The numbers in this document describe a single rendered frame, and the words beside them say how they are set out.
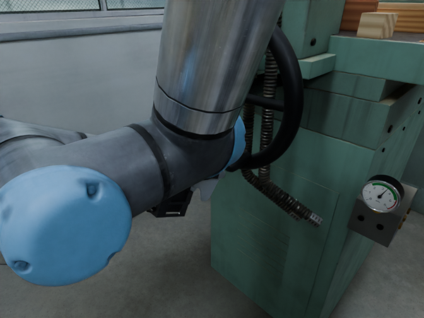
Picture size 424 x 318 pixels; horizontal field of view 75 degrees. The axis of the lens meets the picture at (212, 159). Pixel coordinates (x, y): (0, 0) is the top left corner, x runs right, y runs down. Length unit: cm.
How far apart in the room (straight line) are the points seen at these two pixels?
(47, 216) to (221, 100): 13
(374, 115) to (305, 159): 18
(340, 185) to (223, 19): 54
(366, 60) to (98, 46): 143
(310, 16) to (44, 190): 45
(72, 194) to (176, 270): 107
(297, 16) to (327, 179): 34
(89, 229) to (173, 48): 13
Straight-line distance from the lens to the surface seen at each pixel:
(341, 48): 59
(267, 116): 54
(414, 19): 71
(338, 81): 60
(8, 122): 31
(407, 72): 56
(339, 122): 61
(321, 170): 67
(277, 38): 43
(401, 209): 63
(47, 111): 171
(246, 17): 18
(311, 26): 52
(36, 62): 166
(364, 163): 62
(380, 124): 59
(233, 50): 18
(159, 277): 122
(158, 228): 140
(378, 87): 57
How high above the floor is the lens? 96
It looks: 30 degrees down
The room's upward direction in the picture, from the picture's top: straight up
